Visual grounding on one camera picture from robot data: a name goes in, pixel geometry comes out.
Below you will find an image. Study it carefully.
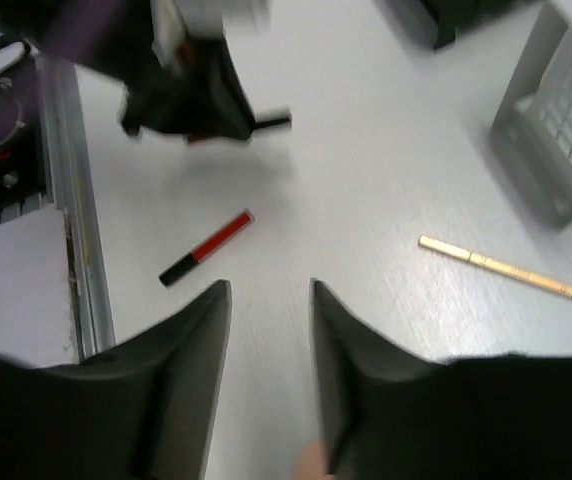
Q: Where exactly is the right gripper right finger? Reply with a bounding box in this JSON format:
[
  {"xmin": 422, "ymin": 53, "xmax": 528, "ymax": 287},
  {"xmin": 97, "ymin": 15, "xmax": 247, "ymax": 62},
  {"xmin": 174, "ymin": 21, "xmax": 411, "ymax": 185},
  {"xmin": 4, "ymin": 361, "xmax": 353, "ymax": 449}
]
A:
[{"xmin": 310, "ymin": 280, "xmax": 572, "ymax": 479}]

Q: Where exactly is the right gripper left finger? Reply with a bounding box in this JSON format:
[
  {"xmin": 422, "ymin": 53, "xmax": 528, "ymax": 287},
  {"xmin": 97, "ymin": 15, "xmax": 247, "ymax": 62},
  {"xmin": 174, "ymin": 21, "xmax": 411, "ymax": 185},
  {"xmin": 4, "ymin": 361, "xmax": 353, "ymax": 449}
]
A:
[{"xmin": 0, "ymin": 280, "xmax": 231, "ymax": 479}]

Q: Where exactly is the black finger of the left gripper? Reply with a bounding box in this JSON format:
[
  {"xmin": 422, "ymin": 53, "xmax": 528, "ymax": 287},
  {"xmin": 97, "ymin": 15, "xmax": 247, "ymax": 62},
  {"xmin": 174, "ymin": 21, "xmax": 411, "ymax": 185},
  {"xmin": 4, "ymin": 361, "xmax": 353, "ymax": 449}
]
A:
[{"xmin": 121, "ymin": 49, "xmax": 255, "ymax": 142}]

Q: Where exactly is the red lip gloss tube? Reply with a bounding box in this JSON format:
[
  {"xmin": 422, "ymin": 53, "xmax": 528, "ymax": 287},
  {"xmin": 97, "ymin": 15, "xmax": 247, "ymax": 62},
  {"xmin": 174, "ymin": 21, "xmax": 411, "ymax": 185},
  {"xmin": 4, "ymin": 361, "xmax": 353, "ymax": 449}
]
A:
[{"xmin": 158, "ymin": 209, "xmax": 254, "ymax": 287}]

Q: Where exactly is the gold makeup pencil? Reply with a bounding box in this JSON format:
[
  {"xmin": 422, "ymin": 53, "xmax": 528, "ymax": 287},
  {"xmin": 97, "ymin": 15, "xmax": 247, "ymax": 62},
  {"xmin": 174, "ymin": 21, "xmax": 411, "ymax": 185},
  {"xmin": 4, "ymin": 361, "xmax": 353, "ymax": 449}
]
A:
[{"xmin": 418, "ymin": 235, "xmax": 572, "ymax": 299}]

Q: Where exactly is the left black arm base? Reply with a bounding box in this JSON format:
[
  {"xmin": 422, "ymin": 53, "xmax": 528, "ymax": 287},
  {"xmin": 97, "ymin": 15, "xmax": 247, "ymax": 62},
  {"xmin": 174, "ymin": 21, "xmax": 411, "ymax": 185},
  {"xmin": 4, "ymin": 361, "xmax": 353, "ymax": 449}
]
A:
[{"xmin": 0, "ymin": 124, "xmax": 48, "ymax": 224}]

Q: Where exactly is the pink round powder puff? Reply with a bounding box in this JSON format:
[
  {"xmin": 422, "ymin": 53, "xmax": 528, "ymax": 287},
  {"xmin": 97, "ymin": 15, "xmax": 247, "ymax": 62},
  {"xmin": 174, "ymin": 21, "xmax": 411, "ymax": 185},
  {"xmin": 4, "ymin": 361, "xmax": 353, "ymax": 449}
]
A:
[{"xmin": 293, "ymin": 442, "xmax": 333, "ymax": 480}]

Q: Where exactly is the white slotted organizer box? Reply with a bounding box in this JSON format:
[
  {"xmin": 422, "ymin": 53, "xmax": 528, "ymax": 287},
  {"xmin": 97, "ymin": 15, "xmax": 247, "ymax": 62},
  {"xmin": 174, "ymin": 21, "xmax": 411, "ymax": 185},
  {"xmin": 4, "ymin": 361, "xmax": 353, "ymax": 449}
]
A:
[{"xmin": 490, "ymin": 1, "xmax": 572, "ymax": 228}]

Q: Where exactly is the aluminium table rail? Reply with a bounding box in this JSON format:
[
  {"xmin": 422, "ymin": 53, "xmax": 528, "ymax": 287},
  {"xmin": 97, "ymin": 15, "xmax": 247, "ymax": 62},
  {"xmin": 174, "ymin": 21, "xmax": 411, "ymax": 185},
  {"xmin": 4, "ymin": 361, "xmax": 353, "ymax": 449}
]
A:
[{"xmin": 36, "ymin": 56, "xmax": 115, "ymax": 359}]

